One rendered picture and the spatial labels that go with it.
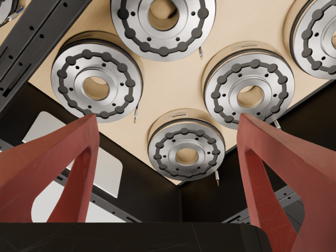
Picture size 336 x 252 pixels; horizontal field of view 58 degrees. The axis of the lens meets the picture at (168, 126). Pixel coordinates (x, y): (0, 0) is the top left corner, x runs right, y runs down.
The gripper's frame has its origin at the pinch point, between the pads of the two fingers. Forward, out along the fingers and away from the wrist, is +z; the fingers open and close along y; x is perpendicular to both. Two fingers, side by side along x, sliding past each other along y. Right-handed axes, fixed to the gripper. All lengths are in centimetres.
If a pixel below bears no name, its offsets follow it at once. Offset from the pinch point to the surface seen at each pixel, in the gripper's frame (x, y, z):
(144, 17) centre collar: 0.9, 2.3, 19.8
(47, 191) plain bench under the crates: 44, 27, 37
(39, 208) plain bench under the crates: 50, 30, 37
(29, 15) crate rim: -1.1, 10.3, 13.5
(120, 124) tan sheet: 16.1, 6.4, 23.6
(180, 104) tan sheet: 12.9, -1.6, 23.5
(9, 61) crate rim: 2.6, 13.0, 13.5
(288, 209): 34.0, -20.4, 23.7
